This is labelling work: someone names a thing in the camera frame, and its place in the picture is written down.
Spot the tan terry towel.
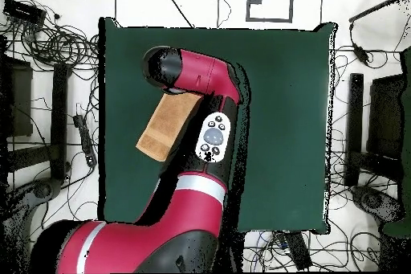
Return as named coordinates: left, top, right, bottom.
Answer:
left=135, top=92, right=204, bottom=162

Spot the black flat panel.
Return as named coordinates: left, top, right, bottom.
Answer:
left=0, top=56, right=34, bottom=138
left=366, top=73, right=405, bottom=159

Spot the dark green table cloth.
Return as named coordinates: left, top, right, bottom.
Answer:
left=98, top=16, right=338, bottom=235

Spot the black power strip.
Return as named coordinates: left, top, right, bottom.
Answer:
left=72, top=113, right=98, bottom=168

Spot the black oblong box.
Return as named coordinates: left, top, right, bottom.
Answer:
left=285, top=231, right=313, bottom=271

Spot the black tripod base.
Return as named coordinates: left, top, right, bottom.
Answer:
left=350, top=185, right=405, bottom=223
left=6, top=177, right=63, bottom=214

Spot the black power adapter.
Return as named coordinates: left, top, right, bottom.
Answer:
left=352, top=43, right=371, bottom=66

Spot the black pole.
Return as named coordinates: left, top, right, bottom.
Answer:
left=348, top=0, right=411, bottom=24

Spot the black electronics box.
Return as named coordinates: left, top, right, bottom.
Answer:
left=2, top=0, right=47, bottom=27

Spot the black stand frame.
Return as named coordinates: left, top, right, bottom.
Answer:
left=2, top=63, right=70, bottom=181
left=344, top=72, right=404, bottom=188

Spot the tangled black cable bundle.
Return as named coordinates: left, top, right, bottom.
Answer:
left=18, top=19, right=100, bottom=72

